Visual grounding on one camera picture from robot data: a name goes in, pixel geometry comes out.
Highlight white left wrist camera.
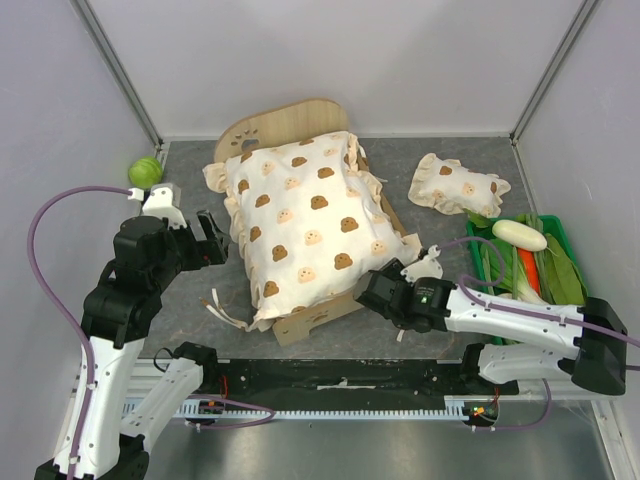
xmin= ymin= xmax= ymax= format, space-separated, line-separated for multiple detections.
xmin=128 ymin=183 xmax=187 ymax=229

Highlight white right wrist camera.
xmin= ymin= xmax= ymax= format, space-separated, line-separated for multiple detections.
xmin=401 ymin=245 xmax=443 ymax=283

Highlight bear print cream quilt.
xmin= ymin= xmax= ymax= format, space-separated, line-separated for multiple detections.
xmin=203 ymin=131 xmax=421 ymax=331

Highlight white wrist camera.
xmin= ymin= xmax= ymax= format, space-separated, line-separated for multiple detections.
xmin=401 ymin=245 xmax=443 ymax=283
xmin=128 ymin=183 xmax=187 ymax=229

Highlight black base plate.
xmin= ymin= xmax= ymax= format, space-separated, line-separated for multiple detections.
xmin=199 ymin=359 xmax=519 ymax=410

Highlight green plastic basket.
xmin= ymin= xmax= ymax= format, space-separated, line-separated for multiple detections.
xmin=465 ymin=213 xmax=614 ymax=361

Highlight orange carrot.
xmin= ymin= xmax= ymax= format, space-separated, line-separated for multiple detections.
xmin=517 ymin=248 xmax=540 ymax=294

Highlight green cabbage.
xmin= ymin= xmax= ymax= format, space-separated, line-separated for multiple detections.
xmin=128 ymin=156 xmax=164 ymax=190

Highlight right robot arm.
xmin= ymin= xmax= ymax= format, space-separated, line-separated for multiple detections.
xmin=353 ymin=259 xmax=627 ymax=396

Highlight bear print small pillow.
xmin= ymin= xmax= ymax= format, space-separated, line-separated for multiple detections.
xmin=408 ymin=153 xmax=511 ymax=218

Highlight wooden pet bed frame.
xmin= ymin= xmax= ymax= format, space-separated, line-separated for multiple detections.
xmin=211 ymin=99 xmax=411 ymax=345

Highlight white cable duct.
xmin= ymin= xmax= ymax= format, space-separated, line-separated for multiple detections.
xmin=169 ymin=394 xmax=501 ymax=426

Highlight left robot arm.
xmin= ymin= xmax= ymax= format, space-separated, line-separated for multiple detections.
xmin=35 ymin=210 xmax=229 ymax=479

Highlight white radish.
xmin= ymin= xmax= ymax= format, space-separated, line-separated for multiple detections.
xmin=492 ymin=219 xmax=547 ymax=252

